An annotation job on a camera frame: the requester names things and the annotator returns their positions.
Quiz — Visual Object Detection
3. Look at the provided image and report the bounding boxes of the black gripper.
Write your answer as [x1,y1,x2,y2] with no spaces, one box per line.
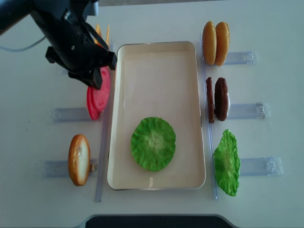
[33,0,117,90]

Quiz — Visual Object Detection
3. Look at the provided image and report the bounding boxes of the dark robot base bottom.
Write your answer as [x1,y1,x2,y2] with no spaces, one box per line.
[85,215,232,228]

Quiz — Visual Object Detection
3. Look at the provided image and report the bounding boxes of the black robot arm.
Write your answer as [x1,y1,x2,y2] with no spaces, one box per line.
[0,0,117,89]

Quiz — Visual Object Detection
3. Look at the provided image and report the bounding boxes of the red tomato slice rear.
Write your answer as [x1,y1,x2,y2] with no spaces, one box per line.
[86,87,100,121]

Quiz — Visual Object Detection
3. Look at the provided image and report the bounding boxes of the orange cheese slice right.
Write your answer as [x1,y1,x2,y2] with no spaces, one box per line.
[106,25,110,47]

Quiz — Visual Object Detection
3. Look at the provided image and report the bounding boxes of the orange cheese slice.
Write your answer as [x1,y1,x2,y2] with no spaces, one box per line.
[94,24,102,46]
[106,25,110,47]

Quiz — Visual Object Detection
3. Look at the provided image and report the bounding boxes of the orange cheese slice left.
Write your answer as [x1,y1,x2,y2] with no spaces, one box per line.
[94,24,102,46]

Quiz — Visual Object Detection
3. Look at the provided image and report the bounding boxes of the toasted bread slice in rack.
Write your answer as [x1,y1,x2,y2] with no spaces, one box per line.
[68,134,90,186]

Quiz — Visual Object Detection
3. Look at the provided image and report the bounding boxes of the green lettuce leaf on tray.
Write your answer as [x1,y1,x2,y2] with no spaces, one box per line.
[131,117,176,172]

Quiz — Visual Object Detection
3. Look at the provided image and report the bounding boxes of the brown meat patty left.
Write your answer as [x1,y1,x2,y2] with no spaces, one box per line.
[206,77,215,124]

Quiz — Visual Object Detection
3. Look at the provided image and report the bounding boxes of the brown meat patty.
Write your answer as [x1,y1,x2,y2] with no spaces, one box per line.
[206,77,215,124]
[214,77,229,121]

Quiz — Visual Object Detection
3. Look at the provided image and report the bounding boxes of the brown meat patty right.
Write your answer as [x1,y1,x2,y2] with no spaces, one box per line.
[214,77,229,121]

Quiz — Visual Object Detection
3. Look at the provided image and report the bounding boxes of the green lettuce leaf in rack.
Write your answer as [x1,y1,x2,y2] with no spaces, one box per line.
[213,129,241,197]

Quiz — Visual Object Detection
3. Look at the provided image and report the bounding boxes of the cream rectangular serving tray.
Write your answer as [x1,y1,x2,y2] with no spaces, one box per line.
[107,41,206,190]

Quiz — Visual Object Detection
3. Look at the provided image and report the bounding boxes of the clear acrylic rack left side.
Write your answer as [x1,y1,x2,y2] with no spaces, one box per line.
[44,38,115,202]

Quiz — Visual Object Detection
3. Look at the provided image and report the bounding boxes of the clear acrylic rack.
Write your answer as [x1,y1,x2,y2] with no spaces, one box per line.
[199,33,285,200]
[44,38,115,202]

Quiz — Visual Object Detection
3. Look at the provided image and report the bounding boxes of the golden bun slice left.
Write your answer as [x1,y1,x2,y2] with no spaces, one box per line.
[202,21,217,65]

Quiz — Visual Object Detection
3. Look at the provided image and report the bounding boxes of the golden bun slice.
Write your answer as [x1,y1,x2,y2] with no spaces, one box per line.
[202,21,217,65]
[215,22,230,66]

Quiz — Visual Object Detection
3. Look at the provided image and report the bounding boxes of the golden bun slice right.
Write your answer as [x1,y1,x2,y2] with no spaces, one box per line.
[215,22,230,66]

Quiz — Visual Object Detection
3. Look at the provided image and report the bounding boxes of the clear acrylic rack right side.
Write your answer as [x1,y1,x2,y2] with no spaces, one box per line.
[199,33,285,200]

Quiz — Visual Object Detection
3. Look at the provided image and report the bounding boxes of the thin white cable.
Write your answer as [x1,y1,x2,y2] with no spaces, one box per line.
[0,35,47,52]

